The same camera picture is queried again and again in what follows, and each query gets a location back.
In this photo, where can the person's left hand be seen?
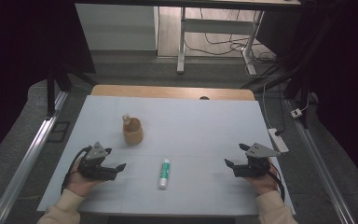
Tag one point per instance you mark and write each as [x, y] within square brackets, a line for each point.
[79, 184]

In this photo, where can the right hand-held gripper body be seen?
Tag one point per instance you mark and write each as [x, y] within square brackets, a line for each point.
[254, 165]

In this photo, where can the person's right hand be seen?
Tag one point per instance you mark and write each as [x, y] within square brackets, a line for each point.
[263, 185]

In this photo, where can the white cabinet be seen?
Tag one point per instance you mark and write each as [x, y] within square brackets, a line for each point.
[118, 28]

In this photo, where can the white table mat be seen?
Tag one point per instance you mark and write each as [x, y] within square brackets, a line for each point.
[192, 130]

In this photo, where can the white desk frame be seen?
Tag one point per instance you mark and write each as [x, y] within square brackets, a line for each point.
[217, 26]

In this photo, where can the white green toothpaste tube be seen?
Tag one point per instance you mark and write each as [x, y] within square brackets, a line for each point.
[164, 174]

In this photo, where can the wooden cup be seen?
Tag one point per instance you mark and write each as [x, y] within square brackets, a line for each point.
[133, 133]

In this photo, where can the wooden table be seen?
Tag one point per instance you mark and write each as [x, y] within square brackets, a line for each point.
[167, 91]

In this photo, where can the dark curtain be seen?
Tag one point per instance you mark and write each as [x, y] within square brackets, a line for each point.
[348, 62]
[18, 46]

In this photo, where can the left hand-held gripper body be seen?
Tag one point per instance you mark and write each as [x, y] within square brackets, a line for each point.
[95, 161]

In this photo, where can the white power strip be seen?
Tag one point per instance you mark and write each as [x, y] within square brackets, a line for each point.
[279, 143]

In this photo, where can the aluminium rail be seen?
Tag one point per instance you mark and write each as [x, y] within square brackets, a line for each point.
[28, 158]
[320, 168]

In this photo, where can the black metal stand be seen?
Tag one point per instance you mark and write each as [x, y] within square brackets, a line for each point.
[301, 71]
[51, 93]

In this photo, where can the small white adapter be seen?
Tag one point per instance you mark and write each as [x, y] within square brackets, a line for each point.
[296, 113]

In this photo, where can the pale toothbrush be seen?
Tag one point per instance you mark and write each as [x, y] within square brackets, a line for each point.
[126, 118]

